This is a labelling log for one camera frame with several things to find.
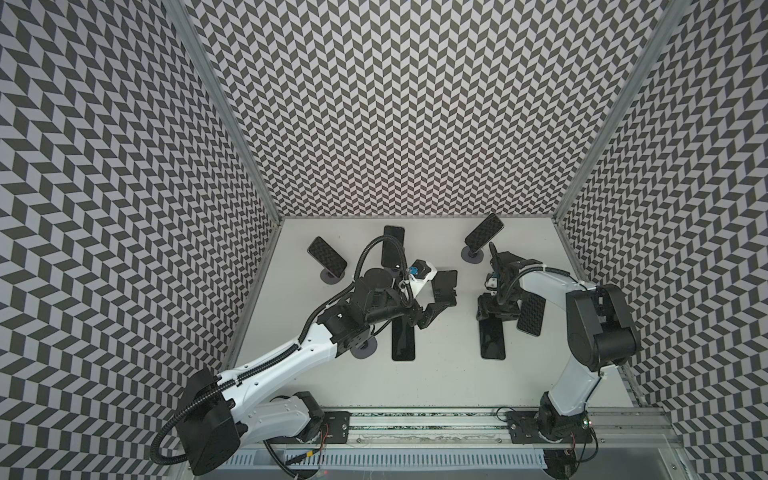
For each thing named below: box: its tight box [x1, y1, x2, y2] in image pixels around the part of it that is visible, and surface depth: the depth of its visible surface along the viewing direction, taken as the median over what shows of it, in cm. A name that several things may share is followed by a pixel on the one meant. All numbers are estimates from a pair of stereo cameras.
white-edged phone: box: [392, 317, 415, 361], surface depth 88 cm
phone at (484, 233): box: [464, 212, 505, 253], surface depth 101 cm
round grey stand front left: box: [350, 336, 378, 359], surface depth 86 cm
